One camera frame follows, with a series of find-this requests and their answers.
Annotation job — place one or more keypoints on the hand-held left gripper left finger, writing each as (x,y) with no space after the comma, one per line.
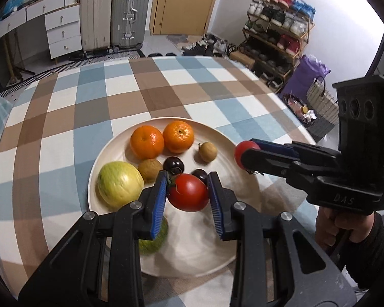
(158,204)

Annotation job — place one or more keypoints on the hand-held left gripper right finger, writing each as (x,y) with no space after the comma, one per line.
(216,204)

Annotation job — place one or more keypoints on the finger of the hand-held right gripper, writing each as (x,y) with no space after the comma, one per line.
(268,163)
(272,145)

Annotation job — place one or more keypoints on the red tomato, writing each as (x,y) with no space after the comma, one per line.
(244,146)
(188,193)

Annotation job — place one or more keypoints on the dark purple plum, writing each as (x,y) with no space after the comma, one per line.
(199,175)
(173,164)

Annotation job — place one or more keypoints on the brown longan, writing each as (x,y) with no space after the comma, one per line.
(208,153)
(148,169)

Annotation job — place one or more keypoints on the beige round plate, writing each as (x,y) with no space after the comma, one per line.
(224,166)

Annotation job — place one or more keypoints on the yellow guava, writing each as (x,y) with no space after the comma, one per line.
(120,184)

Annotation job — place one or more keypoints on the green guava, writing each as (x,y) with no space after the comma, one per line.
(150,248)

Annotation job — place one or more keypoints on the person's right forearm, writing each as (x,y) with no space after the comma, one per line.
(371,255)

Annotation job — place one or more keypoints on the person's right hand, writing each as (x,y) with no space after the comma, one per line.
(358,227)

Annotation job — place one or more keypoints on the white woven basket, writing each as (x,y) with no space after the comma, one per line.
(320,102)

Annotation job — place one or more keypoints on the orange mandarin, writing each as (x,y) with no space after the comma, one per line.
(178,137)
(147,142)

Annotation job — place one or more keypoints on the purple bag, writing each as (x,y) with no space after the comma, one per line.
(302,76)

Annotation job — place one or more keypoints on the brown box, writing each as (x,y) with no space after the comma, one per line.
(243,59)

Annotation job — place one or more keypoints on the wooden shoe rack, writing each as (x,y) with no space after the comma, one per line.
(299,54)

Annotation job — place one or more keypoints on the rows of shoes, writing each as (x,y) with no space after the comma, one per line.
(288,43)

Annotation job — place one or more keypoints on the checked tablecloth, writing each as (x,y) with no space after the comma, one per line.
(67,134)

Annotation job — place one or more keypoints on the scattered shoes pile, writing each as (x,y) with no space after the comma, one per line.
(204,46)

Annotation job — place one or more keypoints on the grey doormat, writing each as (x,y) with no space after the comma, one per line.
(176,40)

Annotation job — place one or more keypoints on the wooden door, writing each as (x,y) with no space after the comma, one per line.
(185,3)

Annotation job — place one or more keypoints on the silver suitcase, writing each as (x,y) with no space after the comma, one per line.
(129,16)

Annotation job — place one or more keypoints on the white drawer desk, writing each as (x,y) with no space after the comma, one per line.
(62,35)

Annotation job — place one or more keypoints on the beige suitcase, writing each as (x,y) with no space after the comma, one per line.
(96,16)

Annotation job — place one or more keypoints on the blue plastic bag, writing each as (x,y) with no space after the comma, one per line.
(16,3)

